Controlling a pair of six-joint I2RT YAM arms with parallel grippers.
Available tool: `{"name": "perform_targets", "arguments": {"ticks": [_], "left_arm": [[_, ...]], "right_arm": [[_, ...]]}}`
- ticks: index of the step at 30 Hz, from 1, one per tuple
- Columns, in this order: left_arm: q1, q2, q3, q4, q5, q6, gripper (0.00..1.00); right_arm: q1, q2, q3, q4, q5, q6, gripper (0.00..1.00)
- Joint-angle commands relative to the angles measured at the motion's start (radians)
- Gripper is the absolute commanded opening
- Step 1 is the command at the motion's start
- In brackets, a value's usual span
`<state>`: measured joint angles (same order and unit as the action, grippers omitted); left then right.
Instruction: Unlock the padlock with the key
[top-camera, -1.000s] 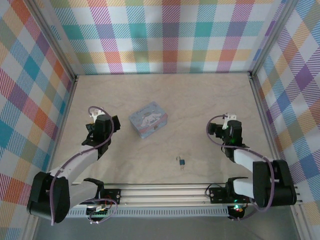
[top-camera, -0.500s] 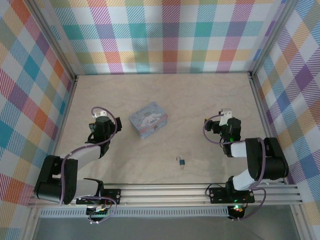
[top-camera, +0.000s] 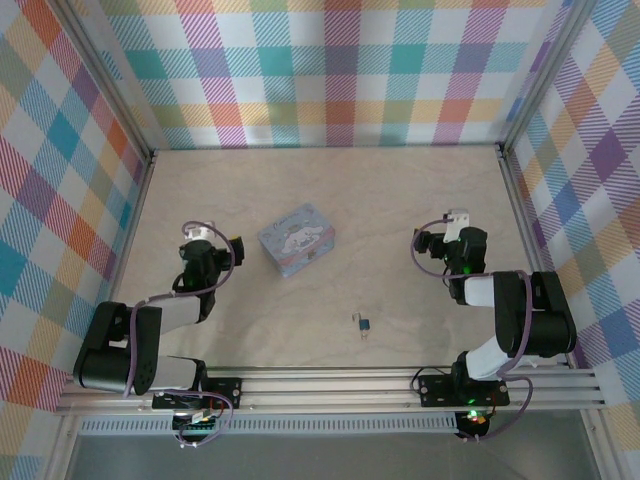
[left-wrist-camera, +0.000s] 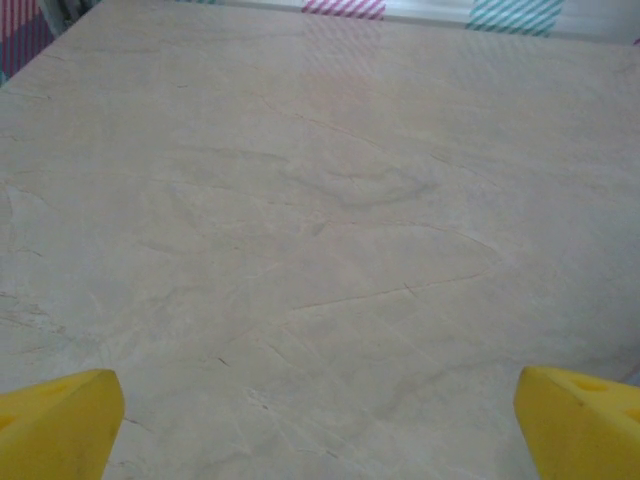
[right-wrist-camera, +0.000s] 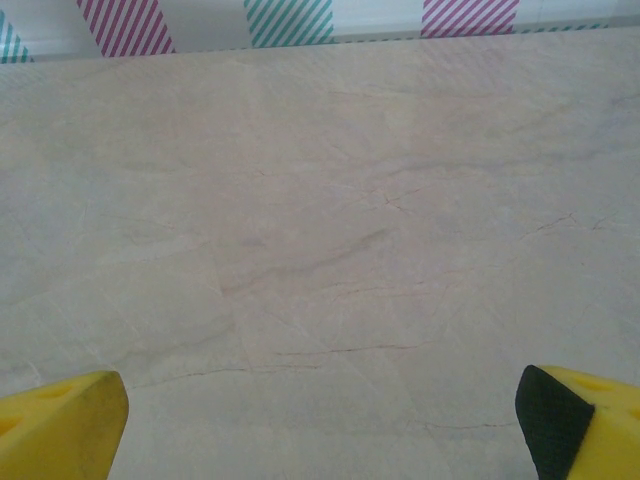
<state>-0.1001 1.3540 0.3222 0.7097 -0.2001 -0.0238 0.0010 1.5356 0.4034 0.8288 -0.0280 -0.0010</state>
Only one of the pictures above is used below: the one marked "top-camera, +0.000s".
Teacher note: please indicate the blue cartoon tin box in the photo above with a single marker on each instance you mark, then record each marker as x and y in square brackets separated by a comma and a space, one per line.
[297, 242]

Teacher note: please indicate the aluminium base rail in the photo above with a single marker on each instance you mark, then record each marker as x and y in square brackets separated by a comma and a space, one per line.
[325, 390]

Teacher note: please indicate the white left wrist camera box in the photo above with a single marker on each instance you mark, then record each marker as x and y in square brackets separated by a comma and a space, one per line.
[199, 233]

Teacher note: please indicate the aluminium frame post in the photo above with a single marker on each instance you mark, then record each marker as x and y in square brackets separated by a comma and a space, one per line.
[545, 75]
[110, 85]

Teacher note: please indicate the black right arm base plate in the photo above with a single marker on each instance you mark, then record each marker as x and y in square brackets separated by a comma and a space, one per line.
[435, 390]

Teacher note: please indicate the green circuit board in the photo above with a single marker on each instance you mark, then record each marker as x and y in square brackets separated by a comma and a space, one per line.
[200, 425]

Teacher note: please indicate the small blue padlock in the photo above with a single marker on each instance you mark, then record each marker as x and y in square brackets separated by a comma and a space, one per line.
[364, 326]

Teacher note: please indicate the aluminium table side rail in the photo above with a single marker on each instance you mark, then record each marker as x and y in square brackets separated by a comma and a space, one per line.
[529, 240]
[131, 240]

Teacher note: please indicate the small silver key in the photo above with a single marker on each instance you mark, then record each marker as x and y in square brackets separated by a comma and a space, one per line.
[363, 336]

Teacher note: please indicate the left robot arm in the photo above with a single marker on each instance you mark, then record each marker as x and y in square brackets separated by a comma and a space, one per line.
[115, 350]

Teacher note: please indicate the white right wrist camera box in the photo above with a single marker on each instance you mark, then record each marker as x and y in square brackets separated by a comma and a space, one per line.
[457, 222]

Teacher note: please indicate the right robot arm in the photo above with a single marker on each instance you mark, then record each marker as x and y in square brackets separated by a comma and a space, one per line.
[545, 320]

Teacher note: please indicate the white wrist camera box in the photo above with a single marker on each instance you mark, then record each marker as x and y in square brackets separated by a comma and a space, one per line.
[457, 222]
[199, 233]

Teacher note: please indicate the controller board with lit LED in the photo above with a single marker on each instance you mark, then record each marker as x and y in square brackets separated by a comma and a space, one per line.
[475, 422]

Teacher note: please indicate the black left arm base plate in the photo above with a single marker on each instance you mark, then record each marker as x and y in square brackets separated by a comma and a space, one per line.
[227, 392]

